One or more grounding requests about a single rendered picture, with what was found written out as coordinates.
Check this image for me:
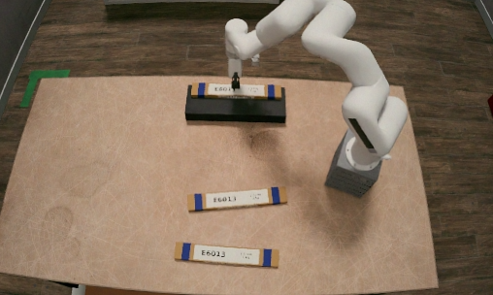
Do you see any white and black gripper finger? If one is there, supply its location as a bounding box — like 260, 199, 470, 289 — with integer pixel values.
231, 72, 240, 89

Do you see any tan flat pack with white e6013 label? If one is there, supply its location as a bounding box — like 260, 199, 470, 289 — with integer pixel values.
174, 242, 279, 267

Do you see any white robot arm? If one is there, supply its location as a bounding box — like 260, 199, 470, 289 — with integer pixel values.
225, 0, 408, 171

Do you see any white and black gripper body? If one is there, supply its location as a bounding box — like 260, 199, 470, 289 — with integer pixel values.
226, 54, 243, 79

